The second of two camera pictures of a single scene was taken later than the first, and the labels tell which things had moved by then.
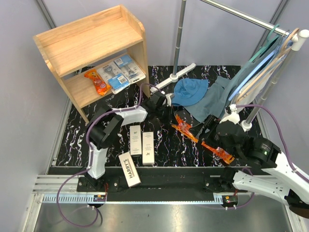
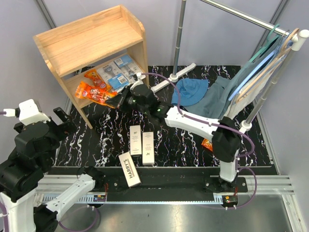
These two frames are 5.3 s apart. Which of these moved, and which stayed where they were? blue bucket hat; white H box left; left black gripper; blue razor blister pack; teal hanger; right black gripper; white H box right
Moved: right black gripper; left black gripper
Stayed: teal hanger; white H box right; blue bucket hat; white H box left; blue razor blister pack
